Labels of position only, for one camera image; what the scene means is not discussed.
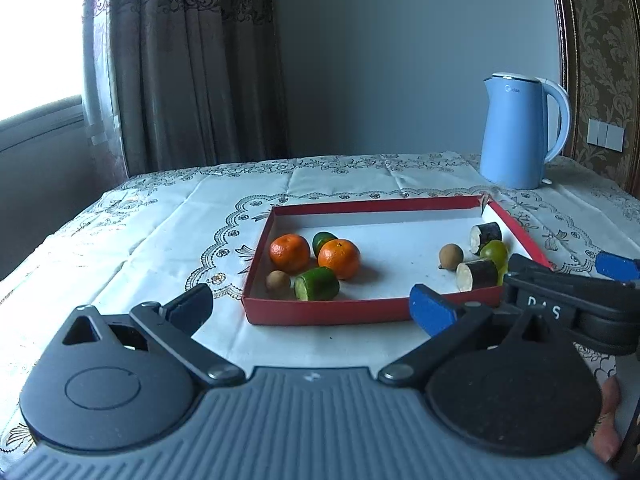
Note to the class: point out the white wall switch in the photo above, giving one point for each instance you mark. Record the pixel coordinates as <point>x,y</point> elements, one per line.
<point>606,134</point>

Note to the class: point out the green cucumber piece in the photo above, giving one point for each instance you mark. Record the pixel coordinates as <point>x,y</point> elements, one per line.
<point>317,284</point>
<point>324,243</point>

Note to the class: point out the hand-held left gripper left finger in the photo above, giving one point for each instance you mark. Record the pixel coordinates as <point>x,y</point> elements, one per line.
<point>192,306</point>

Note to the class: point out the gold wall moulding frame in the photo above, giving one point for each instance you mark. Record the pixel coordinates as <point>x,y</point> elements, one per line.
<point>564,35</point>

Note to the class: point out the white sheer curtain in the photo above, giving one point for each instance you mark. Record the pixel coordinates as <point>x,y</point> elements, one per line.
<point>100,60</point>

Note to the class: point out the person's right hand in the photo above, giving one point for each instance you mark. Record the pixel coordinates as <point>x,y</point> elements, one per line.
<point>607,425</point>

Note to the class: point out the green lime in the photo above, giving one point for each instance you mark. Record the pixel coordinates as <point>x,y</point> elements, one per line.
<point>497,252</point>

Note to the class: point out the red cardboard box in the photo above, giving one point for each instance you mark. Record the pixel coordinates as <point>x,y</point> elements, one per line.
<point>400,250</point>

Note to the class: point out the white embroidered tablecloth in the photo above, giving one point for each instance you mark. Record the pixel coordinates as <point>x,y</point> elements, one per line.
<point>125,240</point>

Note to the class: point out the brown curtain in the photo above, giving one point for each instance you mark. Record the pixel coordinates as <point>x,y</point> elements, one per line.
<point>200,60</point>

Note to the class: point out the orange mandarin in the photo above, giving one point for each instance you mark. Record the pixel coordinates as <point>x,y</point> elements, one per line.
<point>340,259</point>
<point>290,253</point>

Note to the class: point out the window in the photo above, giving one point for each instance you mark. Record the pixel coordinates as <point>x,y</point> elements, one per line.
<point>35,35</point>

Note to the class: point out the blue electric kettle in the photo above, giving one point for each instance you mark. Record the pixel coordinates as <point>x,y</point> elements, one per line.
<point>515,130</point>

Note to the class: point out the brown longan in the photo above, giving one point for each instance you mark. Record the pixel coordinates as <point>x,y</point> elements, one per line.
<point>450,256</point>
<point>277,281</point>

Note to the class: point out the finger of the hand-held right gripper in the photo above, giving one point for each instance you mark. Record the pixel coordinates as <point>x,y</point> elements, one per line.
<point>617,266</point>
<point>527,266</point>

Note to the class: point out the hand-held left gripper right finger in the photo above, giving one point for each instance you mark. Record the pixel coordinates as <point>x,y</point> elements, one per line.
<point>432,310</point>

